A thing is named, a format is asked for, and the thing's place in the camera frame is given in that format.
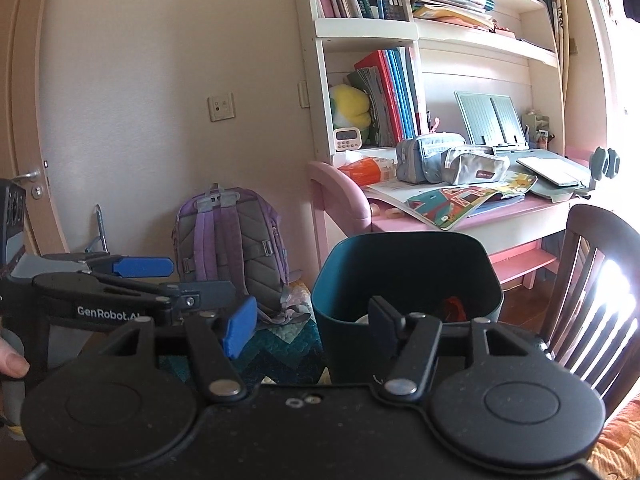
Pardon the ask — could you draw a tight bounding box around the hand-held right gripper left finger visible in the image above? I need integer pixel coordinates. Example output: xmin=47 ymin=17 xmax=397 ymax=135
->
xmin=106 ymin=296 xmax=259 ymax=404

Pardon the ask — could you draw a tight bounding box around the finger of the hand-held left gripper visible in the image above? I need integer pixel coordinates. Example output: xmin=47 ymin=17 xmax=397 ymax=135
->
xmin=95 ymin=271 xmax=236 ymax=314
xmin=75 ymin=254 xmax=176 ymax=280

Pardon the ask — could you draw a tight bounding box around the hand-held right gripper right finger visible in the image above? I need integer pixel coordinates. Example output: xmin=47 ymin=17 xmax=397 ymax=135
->
xmin=367 ymin=296 xmax=539 ymax=402

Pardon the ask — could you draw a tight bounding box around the dark green bin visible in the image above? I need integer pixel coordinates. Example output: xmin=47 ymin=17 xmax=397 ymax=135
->
xmin=311 ymin=231 xmax=504 ymax=386

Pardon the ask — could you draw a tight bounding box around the person's left hand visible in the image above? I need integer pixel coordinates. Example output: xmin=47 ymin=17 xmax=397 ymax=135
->
xmin=0 ymin=343 xmax=30 ymax=379

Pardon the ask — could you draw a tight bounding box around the teal zigzag quilt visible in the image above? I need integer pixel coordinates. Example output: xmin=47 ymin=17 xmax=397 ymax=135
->
xmin=159 ymin=280 xmax=331 ymax=387

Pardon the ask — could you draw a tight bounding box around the purple grey backpack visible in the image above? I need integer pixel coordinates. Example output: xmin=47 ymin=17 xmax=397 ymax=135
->
xmin=171 ymin=184 xmax=312 ymax=331

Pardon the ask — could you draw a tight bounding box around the pink desk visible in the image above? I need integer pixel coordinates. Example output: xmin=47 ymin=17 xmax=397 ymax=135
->
xmin=307 ymin=160 xmax=601 ymax=291

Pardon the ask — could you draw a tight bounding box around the colourful magazine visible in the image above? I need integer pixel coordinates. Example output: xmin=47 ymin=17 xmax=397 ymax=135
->
xmin=405 ymin=172 xmax=539 ymax=231

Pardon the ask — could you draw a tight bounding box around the orange tissue packet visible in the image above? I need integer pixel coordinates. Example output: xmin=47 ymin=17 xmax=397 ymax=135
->
xmin=337 ymin=156 xmax=397 ymax=186

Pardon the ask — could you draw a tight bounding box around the light blue pencil case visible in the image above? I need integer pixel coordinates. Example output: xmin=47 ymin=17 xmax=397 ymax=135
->
xmin=396 ymin=132 xmax=466 ymax=185

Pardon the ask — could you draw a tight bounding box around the grey pencil case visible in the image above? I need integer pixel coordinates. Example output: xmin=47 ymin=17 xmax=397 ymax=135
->
xmin=442 ymin=145 xmax=511 ymax=185

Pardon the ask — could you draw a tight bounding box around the white digital timer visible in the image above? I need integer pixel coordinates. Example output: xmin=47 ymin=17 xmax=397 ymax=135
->
xmin=334 ymin=127 xmax=362 ymax=152

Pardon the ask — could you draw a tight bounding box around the dark wooden chair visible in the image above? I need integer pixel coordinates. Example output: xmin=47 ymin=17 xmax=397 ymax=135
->
xmin=537 ymin=203 xmax=640 ymax=407

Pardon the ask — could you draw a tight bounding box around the yellow plush toy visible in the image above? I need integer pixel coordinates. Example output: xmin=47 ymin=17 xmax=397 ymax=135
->
xmin=329 ymin=84 xmax=374 ymax=144

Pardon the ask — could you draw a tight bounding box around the beige wooden door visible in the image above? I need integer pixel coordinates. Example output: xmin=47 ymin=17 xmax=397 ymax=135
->
xmin=0 ymin=0 xmax=56 ymax=257

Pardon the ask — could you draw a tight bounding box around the grey folder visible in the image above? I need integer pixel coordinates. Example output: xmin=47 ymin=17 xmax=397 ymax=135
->
xmin=515 ymin=149 xmax=594 ymax=201

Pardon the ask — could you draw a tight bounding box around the row of red blue books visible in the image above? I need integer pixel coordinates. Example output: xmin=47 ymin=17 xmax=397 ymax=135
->
xmin=354 ymin=47 xmax=426 ymax=149

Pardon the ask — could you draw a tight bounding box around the grey-green book stand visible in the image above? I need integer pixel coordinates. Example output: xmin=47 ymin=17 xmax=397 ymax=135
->
xmin=454 ymin=91 xmax=531 ymax=151

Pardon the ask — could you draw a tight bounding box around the small desk organizer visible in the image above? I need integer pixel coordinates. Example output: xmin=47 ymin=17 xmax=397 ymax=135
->
xmin=522 ymin=110 xmax=551 ymax=149

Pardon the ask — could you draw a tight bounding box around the orange patterned blanket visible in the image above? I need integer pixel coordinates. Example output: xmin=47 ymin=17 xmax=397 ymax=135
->
xmin=584 ymin=402 xmax=640 ymax=480

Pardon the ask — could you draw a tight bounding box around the white bookshelf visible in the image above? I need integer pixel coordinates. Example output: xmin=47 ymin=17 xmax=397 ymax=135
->
xmin=291 ymin=0 xmax=569 ymax=166

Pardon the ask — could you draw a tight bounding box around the stack of magazines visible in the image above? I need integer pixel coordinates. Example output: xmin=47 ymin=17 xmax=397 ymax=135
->
xmin=407 ymin=0 xmax=496 ymax=29

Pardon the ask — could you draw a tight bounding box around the tall rolled poster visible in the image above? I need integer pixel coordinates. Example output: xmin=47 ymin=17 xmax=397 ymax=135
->
xmin=545 ymin=0 xmax=574 ymax=97

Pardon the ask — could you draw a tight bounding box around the folded metal frame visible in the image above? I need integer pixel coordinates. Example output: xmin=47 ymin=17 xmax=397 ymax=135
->
xmin=82 ymin=204 xmax=110 ymax=254

